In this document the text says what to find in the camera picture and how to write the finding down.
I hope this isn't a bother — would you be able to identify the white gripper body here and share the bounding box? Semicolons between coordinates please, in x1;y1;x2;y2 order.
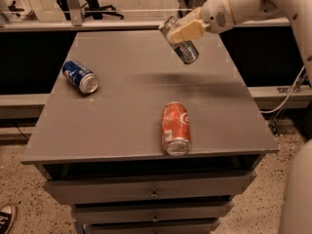
201;0;235;34

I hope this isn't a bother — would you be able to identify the middle grey drawer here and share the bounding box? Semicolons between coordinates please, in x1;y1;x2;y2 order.
72;201;233;224

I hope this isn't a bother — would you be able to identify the silver blue redbull can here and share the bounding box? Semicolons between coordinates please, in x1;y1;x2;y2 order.
159;16;199;64

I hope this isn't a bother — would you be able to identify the top grey drawer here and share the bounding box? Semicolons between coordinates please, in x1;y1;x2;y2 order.
44;171;256;205

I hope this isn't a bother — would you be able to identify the grey drawer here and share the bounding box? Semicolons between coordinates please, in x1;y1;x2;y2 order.
72;201;233;224
44;171;256;205
90;219;219;234

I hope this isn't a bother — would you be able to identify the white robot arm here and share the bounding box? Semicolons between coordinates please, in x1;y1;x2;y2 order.
167;0;312;234

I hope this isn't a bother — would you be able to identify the blue pepsi can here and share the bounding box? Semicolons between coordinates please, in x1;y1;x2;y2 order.
62;60;99;95

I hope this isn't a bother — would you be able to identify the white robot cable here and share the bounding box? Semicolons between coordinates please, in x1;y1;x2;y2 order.
259;65;307;115

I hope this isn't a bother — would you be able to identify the orange soda can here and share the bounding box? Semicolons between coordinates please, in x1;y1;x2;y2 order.
162;101;191;156

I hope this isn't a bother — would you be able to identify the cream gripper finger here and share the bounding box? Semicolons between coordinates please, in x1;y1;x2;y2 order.
179;7;202;25
167;20;211;44

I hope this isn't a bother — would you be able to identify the black white sneaker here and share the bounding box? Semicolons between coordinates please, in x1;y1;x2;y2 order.
0;204;17;234

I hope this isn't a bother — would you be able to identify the grey drawer cabinet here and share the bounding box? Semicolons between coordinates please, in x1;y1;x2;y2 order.
20;28;281;234

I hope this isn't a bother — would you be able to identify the bottom grey drawer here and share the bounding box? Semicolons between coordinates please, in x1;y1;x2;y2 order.
90;219;219;234

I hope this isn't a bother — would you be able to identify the grey metal railing frame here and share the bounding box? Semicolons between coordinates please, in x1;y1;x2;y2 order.
0;0;292;33

